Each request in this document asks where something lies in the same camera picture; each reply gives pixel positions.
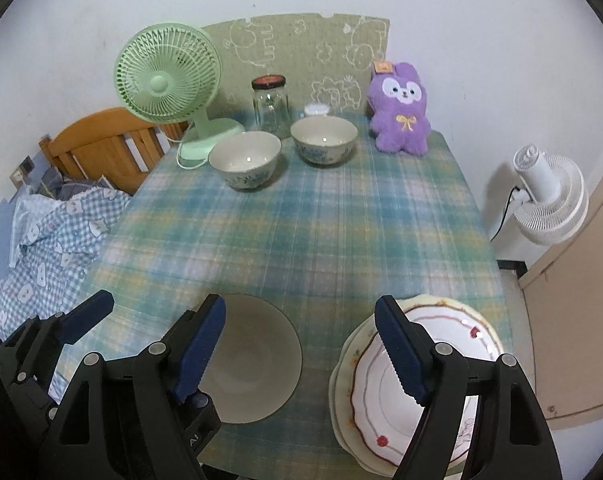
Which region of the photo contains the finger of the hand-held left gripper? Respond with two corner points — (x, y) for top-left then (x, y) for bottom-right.
(4, 291), (114, 386)
(181, 392), (223, 480)

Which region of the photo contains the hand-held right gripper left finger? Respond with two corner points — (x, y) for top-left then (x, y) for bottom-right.
(38, 294), (227, 480)

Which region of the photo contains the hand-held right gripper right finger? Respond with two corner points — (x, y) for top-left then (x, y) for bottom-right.
(374, 295), (565, 480)

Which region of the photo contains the floral patterned ceramic bowl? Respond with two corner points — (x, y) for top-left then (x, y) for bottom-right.
(196, 294), (303, 426)
(290, 116), (359, 167)
(208, 131), (282, 192)

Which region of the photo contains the white red-rimmed plate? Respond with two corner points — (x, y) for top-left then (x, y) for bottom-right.
(350, 304), (505, 463)

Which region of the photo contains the blue checked blanket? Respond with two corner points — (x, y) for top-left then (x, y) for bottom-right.
(0, 180), (132, 396)

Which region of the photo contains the dark striped cloth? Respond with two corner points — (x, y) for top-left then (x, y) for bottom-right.
(28, 165), (112, 201)

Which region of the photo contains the beige door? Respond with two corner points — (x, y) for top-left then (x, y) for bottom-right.
(519, 140), (603, 431)

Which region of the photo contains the purple plush bunny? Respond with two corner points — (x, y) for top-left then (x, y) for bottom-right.
(366, 61), (431, 156)

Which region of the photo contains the white standing fan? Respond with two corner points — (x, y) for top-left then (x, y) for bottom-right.
(511, 144), (589, 246)

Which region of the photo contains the glass jar with lid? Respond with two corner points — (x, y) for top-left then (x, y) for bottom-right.
(252, 75), (291, 138)

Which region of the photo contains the green desk fan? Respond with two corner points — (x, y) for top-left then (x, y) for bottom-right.
(114, 24), (244, 163)

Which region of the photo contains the wall socket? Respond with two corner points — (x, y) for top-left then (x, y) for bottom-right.
(11, 157), (37, 188)

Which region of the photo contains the black power cable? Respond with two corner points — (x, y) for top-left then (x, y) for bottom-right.
(489, 187), (525, 243)

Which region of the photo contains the white fan cable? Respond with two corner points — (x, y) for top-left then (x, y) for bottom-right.
(154, 125), (212, 170)

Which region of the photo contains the green cartoon wall mat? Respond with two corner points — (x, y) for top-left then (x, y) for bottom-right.
(201, 11), (391, 126)

